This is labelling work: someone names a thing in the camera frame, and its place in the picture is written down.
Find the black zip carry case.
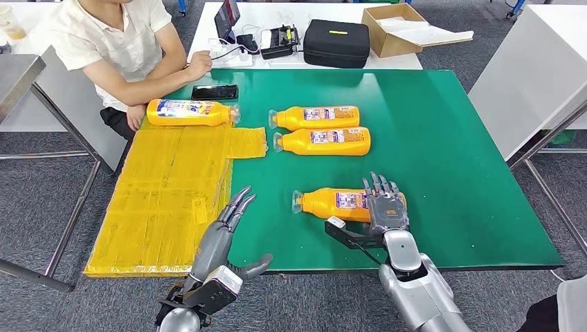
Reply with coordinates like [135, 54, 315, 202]
[302, 19, 371, 70]

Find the steel frame table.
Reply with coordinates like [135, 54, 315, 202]
[0, 54, 102, 293]

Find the orange detergent bottle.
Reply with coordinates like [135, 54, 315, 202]
[273, 127, 372, 157]
[146, 98, 241, 127]
[268, 105, 361, 132]
[291, 187, 408, 224]

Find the black tablet on stand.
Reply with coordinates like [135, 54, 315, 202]
[214, 0, 241, 42]

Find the black power adapter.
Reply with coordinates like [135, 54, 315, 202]
[236, 33, 261, 55]

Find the green box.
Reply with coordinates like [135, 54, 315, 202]
[549, 129, 577, 145]

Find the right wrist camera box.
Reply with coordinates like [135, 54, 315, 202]
[324, 216, 383, 250]

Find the white table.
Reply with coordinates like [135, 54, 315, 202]
[187, 1, 424, 71]
[468, 2, 587, 285]
[0, 2, 129, 174]

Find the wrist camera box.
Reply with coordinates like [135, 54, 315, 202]
[183, 266, 244, 316]
[324, 216, 383, 250]

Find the person's right hand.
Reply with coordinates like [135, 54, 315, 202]
[186, 50, 214, 81]

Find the black power cable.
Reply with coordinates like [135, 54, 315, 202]
[210, 44, 244, 63]

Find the white power strip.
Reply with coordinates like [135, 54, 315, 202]
[208, 40, 255, 68]

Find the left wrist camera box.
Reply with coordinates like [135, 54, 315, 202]
[183, 266, 244, 316]

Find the black smartphone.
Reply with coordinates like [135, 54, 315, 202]
[190, 84, 240, 101]

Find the black electronic device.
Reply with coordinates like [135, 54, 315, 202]
[260, 24, 301, 60]

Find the clear plastic drink cup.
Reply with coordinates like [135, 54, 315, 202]
[0, 4, 28, 42]

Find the person's left hand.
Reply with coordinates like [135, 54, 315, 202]
[126, 104, 147, 131]

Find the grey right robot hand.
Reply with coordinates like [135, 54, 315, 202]
[361, 172, 410, 236]

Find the white paper sheet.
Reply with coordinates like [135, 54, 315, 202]
[376, 17, 475, 47]

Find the yellow taped cardboard mat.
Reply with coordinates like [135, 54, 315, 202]
[84, 102, 269, 279]

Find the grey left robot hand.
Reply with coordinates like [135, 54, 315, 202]
[189, 185, 275, 282]

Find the person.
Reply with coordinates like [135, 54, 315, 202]
[516, 275, 587, 332]
[48, 0, 214, 140]

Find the open cardboard box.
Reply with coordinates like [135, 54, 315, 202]
[361, 3, 475, 59]

